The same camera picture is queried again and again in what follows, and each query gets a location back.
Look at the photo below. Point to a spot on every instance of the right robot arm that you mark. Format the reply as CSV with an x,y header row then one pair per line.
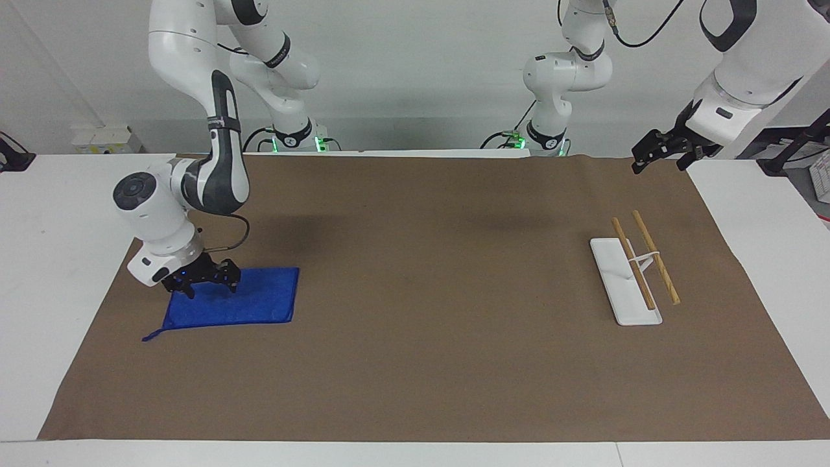
x,y
175,52

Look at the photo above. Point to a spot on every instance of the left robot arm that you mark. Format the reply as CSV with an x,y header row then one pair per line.
x,y
564,71

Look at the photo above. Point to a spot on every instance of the blue towel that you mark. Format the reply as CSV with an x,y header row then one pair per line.
x,y
259,298

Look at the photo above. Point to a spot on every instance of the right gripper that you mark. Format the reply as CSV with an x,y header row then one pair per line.
x,y
194,271

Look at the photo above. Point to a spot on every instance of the black stand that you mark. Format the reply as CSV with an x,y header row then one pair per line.
x,y
794,146
13,159

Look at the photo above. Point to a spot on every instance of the white rack with wooden bars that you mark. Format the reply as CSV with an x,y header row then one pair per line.
x,y
622,285

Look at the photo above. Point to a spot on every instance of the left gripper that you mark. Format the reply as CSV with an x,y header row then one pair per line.
x,y
692,143

